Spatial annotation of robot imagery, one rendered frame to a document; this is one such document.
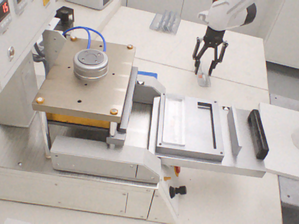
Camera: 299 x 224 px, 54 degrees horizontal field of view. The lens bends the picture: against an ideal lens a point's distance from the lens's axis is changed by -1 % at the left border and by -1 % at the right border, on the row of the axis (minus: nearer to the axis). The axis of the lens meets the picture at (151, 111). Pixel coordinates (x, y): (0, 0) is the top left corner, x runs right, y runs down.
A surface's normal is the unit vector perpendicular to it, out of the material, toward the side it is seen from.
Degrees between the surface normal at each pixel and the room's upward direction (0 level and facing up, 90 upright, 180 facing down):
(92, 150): 0
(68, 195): 90
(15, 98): 90
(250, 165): 0
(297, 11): 90
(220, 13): 75
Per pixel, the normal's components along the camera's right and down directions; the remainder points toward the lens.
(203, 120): 0.13, -0.71
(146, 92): -0.07, 0.69
